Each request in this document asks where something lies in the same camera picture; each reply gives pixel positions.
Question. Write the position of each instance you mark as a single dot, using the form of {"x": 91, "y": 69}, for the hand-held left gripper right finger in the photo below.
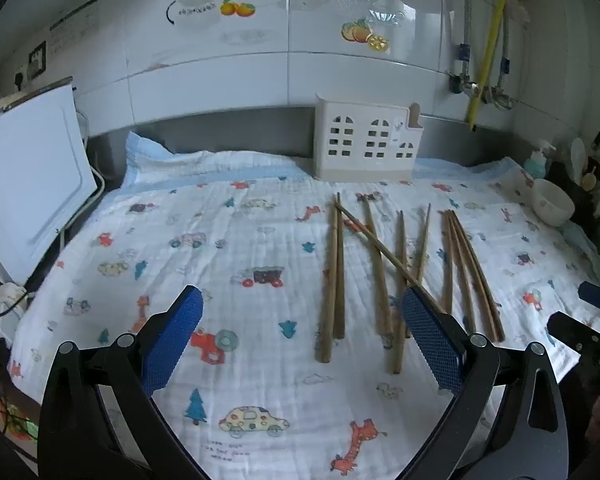
{"x": 432, "y": 340}

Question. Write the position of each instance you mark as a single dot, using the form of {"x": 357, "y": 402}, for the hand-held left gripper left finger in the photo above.
{"x": 172, "y": 340}

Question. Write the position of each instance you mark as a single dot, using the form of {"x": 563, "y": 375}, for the white house-shaped chopstick holder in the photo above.
{"x": 355, "y": 160}

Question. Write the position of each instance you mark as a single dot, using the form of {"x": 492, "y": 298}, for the light blue towel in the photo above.
{"x": 577, "y": 237}

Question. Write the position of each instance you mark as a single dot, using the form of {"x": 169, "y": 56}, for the black pot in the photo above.
{"x": 587, "y": 205}

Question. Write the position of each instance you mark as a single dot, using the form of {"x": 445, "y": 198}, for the white ceramic bowl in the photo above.
{"x": 552, "y": 202}

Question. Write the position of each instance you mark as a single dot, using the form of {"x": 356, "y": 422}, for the white printed cloth with vehicles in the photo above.
{"x": 230, "y": 240}

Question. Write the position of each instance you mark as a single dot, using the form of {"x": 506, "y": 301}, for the wooden spoon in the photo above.
{"x": 588, "y": 180}

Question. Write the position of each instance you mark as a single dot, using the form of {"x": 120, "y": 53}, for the white spatula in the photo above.
{"x": 577, "y": 157}

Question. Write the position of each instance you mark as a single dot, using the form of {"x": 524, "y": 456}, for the blue soap pump bottle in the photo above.
{"x": 536, "y": 162}

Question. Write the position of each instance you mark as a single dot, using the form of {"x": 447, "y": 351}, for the white power strip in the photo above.
{"x": 5, "y": 300}

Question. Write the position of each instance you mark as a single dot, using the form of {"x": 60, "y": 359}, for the white appliance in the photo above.
{"x": 30, "y": 185}

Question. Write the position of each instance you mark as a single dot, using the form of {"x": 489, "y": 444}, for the metal pipe valves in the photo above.
{"x": 480, "y": 90}

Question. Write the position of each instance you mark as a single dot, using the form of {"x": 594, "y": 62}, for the yellow gas pipe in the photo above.
{"x": 487, "y": 45}

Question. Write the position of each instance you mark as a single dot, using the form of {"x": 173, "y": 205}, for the white wall notice label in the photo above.
{"x": 75, "y": 20}

